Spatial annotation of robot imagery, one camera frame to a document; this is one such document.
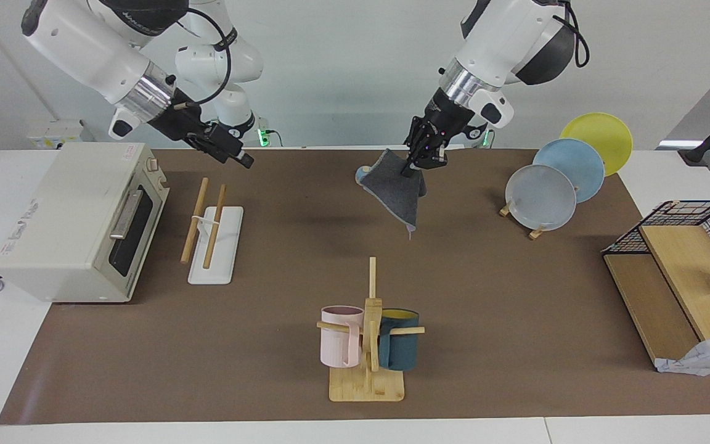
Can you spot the grey plate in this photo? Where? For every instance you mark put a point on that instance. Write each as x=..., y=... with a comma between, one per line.
x=543, y=200

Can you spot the cream toaster oven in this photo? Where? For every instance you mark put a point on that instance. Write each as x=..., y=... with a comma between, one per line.
x=65, y=216

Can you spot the white power strip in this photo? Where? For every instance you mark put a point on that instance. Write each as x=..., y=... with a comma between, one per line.
x=53, y=132

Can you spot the white towel rack wooden bars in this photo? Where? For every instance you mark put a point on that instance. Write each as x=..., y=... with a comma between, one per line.
x=216, y=246

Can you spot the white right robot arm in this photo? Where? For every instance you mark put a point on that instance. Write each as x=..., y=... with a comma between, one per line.
x=84, y=37

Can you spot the blue service bell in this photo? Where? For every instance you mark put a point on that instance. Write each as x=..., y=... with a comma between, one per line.
x=361, y=177

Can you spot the light blue plate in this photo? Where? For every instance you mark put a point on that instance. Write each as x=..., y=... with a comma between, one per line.
x=577, y=163

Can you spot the dark teal mug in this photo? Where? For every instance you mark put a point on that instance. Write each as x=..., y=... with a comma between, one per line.
x=401, y=351

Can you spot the brown table mat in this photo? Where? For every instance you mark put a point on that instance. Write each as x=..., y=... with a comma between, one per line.
x=269, y=357

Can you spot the wooden plate rack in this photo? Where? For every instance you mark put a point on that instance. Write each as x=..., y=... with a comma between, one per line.
x=536, y=234

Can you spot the wooden mug tree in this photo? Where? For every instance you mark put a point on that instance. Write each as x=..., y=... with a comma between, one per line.
x=370, y=385

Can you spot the pink mug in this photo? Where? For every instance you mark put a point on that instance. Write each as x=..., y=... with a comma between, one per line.
x=333, y=342

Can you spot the purple and grey towel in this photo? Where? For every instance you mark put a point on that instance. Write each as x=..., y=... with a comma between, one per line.
x=398, y=191

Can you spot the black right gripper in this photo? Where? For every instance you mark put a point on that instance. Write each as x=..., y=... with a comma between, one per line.
x=188, y=126

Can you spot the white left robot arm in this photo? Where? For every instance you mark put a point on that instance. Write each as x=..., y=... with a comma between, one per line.
x=503, y=37

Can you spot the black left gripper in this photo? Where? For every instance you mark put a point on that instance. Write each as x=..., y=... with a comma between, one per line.
x=444, y=123

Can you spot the wooden shelf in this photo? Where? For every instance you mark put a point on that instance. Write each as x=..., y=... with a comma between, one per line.
x=669, y=290

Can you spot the yellow plate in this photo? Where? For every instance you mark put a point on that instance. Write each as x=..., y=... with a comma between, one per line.
x=601, y=132

